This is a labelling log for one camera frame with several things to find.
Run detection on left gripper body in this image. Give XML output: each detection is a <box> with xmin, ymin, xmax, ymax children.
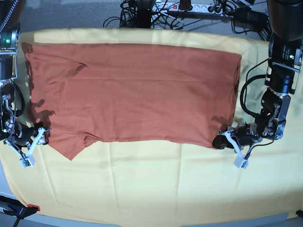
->
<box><xmin>227</xmin><ymin>122</ymin><xmax>262</xmax><ymax>148</ymax></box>

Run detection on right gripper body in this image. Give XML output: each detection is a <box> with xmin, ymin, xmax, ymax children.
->
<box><xmin>4</xmin><ymin>122</ymin><xmax>36</xmax><ymax>147</ymax></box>

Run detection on orange T-shirt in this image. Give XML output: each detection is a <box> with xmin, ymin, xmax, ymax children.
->
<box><xmin>22</xmin><ymin>43</ymin><xmax>241</xmax><ymax>159</ymax></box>

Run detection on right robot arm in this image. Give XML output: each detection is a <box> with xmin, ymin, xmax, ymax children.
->
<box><xmin>0</xmin><ymin>0</ymin><xmax>48</xmax><ymax>150</ymax></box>

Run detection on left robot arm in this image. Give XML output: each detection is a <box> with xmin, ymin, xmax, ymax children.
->
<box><xmin>213</xmin><ymin>0</ymin><xmax>303</xmax><ymax>149</ymax></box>

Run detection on black clamp with red tips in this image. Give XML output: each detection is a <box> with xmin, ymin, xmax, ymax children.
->
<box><xmin>0</xmin><ymin>195</ymin><xmax>40</xmax><ymax>227</ymax></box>

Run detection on yellow table cloth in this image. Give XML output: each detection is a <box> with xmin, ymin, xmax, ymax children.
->
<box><xmin>0</xmin><ymin>27</ymin><xmax>303</xmax><ymax>225</ymax></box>

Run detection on black clamp at right edge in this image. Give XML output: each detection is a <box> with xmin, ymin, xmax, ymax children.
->
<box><xmin>295</xmin><ymin>210</ymin><xmax>303</xmax><ymax>218</ymax></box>

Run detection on black power adapter box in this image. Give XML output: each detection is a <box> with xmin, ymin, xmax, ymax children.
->
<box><xmin>233</xmin><ymin>9</ymin><xmax>268</xmax><ymax>26</ymax></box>

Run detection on white power strip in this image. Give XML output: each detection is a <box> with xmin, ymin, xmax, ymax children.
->
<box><xmin>152</xmin><ymin>2</ymin><xmax>226</xmax><ymax>16</ymax></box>

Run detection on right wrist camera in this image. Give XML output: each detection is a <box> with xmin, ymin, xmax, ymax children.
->
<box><xmin>20</xmin><ymin>156</ymin><xmax>35</xmax><ymax>168</ymax></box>

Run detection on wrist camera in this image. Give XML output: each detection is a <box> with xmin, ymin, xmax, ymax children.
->
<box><xmin>234</xmin><ymin>156</ymin><xmax>249</xmax><ymax>169</ymax></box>
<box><xmin>20</xmin><ymin>156</ymin><xmax>35</xmax><ymax>168</ymax></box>

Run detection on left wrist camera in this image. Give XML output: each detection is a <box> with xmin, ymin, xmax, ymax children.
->
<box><xmin>234</xmin><ymin>156</ymin><xmax>249</xmax><ymax>169</ymax></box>

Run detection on black central stand post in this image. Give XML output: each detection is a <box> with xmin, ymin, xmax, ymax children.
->
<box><xmin>136</xmin><ymin>0</ymin><xmax>153</xmax><ymax>28</ymax></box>

